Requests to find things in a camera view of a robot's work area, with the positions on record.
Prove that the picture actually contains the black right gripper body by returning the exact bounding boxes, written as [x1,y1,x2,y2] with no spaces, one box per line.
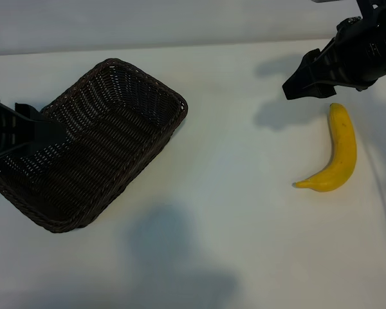
[321,8,386,93]

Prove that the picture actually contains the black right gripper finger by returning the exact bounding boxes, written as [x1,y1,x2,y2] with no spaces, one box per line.
[282,48,326,88]
[283,79,338,101]

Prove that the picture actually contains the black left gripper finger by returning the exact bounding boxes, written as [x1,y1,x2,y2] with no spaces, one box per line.
[14,102,42,121]
[15,112,68,152]

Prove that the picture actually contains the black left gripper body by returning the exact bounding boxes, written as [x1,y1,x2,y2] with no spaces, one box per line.
[0,86,19,161]

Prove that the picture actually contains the yellow banana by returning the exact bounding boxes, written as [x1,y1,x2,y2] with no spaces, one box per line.
[291,102,358,193]

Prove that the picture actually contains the dark brown wicker basket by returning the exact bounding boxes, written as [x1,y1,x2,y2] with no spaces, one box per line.
[0,57,189,234]

